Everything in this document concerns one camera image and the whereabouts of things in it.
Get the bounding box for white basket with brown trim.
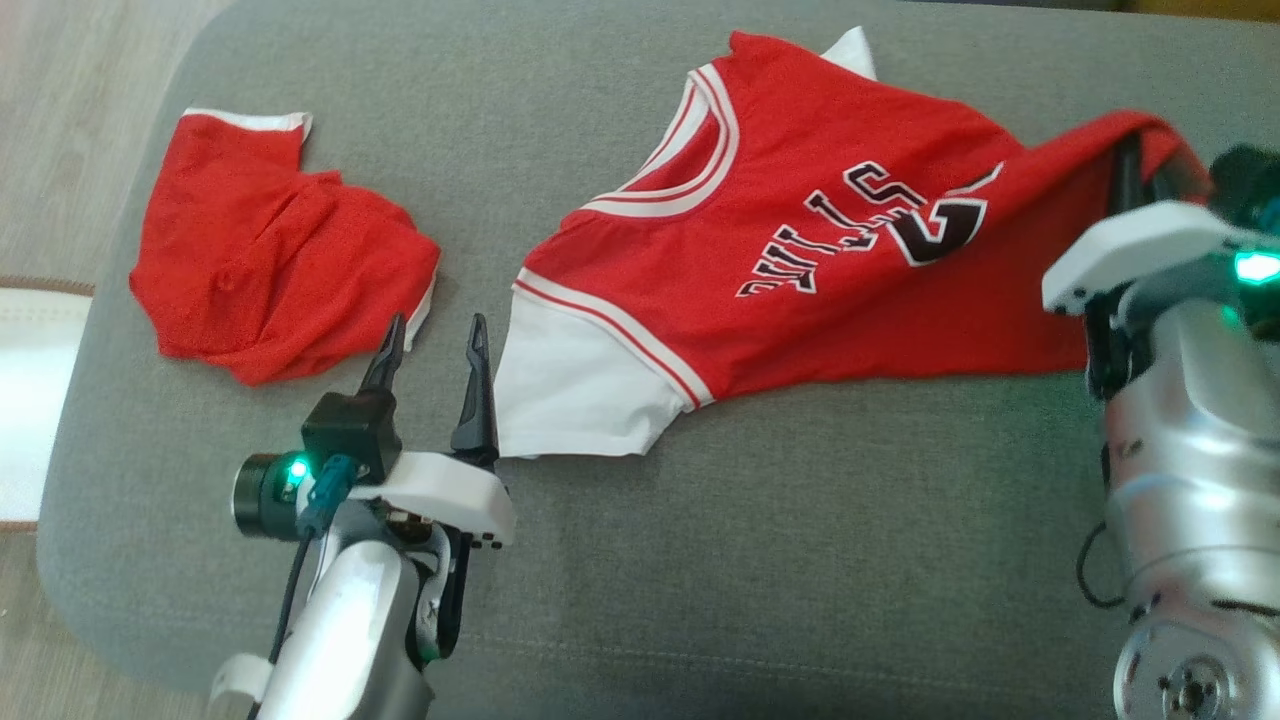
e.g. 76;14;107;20
0;277;97;533

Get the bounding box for right black cable teal plug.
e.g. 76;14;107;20
1076;520;1133;612

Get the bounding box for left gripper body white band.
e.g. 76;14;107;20
231;451;518;553

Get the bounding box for red basketball shorts white stripe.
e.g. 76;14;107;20
128;107;443;389

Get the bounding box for left black cable teal plug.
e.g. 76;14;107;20
250;454;357;720

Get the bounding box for red basketball jersey white sleeves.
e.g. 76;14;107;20
495;27;1217;462

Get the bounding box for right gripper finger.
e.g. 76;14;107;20
1149;159;1214;207
1111;134;1147;217

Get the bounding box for black cable teal plug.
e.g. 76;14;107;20
250;454;357;720
1076;520;1133;612

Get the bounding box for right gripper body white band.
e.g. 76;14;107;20
1041;199;1280;402

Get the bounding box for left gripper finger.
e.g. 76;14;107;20
449;312;500;469
357;312;409;396

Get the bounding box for grey fabric sofa seat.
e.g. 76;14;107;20
38;0;1280;720

